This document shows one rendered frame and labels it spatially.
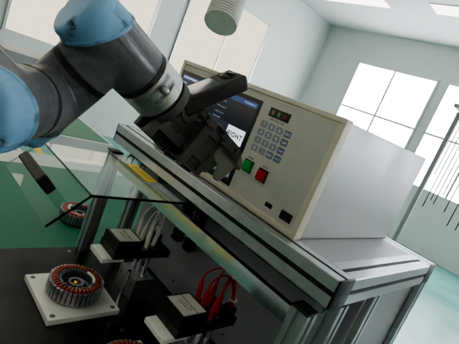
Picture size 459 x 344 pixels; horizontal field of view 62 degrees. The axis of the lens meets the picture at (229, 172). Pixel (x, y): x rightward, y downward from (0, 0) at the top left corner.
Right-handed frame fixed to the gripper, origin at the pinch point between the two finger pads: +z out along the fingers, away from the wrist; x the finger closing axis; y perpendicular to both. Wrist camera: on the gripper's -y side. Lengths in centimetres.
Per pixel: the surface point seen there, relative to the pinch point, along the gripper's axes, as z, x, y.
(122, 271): 17.9, -22.5, 33.3
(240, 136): 1.1, -4.5, -4.6
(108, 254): 7.9, -19.3, 30.0
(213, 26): 48, -110, -62
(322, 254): 7.7, 19.0, 4.3
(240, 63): 361, -468, -237
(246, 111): -0.9, -5.4, -8.8
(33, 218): 13, -59, 42
